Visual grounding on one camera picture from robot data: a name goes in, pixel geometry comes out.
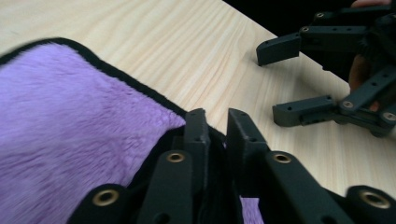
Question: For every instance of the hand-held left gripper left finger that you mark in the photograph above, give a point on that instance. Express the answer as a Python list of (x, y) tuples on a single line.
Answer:
[(196, 137)]

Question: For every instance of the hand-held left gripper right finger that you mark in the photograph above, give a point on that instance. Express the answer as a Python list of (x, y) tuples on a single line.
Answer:
[(246, 140)]

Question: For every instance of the purple cloth with black trim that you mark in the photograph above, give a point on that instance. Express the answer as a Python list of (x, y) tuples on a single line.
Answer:
[(62, 133)]

